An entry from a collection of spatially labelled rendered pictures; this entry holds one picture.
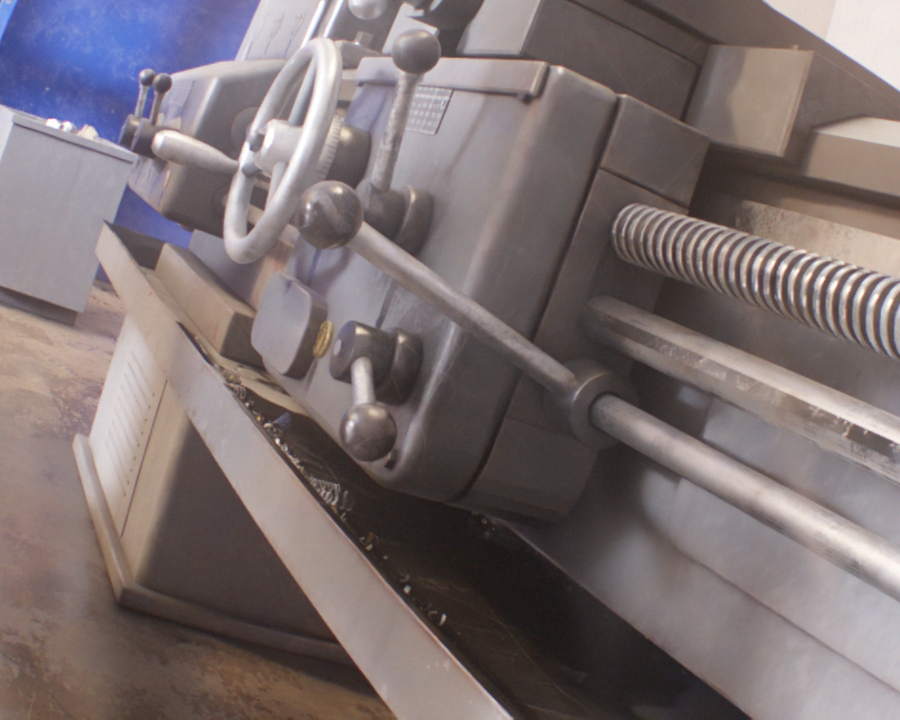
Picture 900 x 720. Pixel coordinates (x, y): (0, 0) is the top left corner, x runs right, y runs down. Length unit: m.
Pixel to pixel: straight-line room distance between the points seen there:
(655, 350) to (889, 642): 0.25
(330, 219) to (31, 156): 3.11
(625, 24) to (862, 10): 5.55
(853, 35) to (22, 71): 4.04
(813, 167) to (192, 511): 1.22
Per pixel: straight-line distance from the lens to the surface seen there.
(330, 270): 1.06
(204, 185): 1.93
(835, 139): 0.80
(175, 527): 1.83
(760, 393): 0.67
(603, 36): 0.89
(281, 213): 1.00
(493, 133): 0.86
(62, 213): 3.84
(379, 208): 0.89
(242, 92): 1.93
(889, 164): 0.75
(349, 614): 0.83
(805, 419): 0.64
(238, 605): 1.90
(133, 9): 5.19
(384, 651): 0.78
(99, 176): 3.85
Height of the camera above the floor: 0.67
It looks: 4 degrees down
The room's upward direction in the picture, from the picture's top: 21 degrees clockwise
